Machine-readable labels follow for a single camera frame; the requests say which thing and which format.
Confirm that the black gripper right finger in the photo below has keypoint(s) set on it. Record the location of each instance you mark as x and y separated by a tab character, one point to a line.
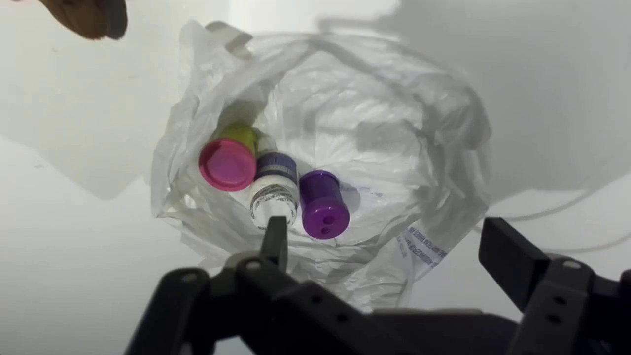
564	308

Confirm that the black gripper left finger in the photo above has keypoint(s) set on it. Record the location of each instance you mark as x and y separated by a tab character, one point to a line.
198	316

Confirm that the white lid blue label jar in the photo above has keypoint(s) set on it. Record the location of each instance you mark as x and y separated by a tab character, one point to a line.
275	184

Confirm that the pink lid dough tub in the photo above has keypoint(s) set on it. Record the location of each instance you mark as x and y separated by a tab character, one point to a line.
227	164

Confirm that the purple dough tub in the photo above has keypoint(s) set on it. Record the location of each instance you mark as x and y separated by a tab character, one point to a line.
324	208

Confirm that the clear white plastic bag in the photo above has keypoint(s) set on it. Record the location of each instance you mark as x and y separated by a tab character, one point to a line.
395	144

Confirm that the brown moose plush toy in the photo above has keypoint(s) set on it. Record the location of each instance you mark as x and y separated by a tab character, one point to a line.
91	16

